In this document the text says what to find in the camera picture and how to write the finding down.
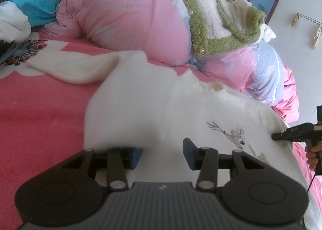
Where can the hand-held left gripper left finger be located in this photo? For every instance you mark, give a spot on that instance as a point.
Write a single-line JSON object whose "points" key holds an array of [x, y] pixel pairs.
{"points": [[135, 157]]}

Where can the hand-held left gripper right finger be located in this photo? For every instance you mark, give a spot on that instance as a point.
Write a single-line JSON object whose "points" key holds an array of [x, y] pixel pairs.
{"points": [[189, 154]]}

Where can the white hoodie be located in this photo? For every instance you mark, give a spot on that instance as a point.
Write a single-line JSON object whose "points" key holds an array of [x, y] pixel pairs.
{"points": [[12, 21]]}

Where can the green-trimmed fleece jacket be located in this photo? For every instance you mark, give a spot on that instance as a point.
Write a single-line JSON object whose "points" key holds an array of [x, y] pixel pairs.
{"points": [[221, 26]]}

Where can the person's right hand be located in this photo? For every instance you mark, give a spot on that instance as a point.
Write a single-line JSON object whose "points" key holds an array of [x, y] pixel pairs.
{"points": [[313, 157]]}

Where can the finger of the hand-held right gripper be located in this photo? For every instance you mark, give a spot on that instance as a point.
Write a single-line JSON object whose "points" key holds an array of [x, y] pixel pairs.
{"points": [[294, 134]]}

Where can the pink floral bedsheet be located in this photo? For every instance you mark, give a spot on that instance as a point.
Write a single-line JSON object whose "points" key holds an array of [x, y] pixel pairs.
{"points": [[37, 109]]}

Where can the white knit sweater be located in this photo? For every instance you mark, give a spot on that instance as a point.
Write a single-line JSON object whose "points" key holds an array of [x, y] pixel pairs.
{"points": [[156, 109]]}

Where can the black garment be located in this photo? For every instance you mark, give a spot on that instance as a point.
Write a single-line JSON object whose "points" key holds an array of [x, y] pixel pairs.
{"points": [[3, 46]]}

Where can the pink grey floral quilt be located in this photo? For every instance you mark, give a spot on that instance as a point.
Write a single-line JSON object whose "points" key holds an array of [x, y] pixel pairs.
{"points": [[125, 13]]}

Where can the wall hook rack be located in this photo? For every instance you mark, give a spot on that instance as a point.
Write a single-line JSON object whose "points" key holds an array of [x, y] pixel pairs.
{"points": [[309, 18]]}

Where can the light blue garment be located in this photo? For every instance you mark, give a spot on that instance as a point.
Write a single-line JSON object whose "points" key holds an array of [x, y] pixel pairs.
{"points": [[12, 52]]}

